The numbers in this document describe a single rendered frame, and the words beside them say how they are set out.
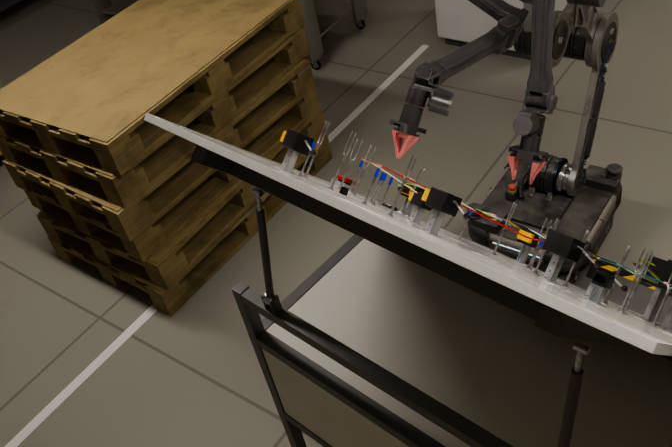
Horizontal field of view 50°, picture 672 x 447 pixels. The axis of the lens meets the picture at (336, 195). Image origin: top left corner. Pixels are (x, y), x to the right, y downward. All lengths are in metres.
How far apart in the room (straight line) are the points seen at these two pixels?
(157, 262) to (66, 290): 0.75
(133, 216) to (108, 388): 0.77
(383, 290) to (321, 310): 0.20
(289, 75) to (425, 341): 1.96
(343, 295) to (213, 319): 1.28
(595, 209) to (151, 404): 2.09
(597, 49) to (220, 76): 1.61
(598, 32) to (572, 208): 0.77
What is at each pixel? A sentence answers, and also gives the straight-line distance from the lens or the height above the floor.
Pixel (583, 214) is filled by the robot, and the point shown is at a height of 0.24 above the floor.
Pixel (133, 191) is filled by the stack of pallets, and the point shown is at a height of 0.70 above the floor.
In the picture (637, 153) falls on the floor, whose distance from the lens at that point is 4.09.
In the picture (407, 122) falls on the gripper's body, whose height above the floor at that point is 1.32.
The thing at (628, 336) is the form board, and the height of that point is 1.63.
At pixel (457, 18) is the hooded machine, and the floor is 0.23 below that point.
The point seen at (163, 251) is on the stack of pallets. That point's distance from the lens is 3.40.
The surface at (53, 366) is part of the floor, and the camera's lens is 3.65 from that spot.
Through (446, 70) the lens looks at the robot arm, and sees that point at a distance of 2.13.
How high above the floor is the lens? 2.48
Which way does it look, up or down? 39 degrees down
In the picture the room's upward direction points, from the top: 12 degrees counter-clockwise
